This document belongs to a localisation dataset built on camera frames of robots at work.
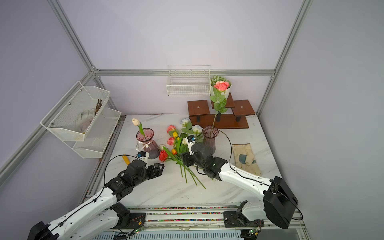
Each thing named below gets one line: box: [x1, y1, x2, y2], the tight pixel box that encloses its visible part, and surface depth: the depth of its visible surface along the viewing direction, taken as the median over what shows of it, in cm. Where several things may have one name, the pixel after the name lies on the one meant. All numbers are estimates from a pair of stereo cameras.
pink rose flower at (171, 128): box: [166, 124, 176, 134], surface depth 111 cm
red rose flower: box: [159, 150, 168, 162], surface depth 95 cm
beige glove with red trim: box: [232, 143, 262, 177], surface depth 100 cm
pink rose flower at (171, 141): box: [167, 136, 175, 146], surface depth 103 cm
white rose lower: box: [191, 124, 203, 134], surface depth 109 cm
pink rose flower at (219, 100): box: [210, 81, 230, 129], surface depth 83 cm
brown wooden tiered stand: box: [187, 92, 256, 129], surface depth 110 cm
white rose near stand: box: [180, 117, 191, 128], surface depth 113 cm
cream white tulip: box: [131, 118, 147, 140], surface depth 77 cm
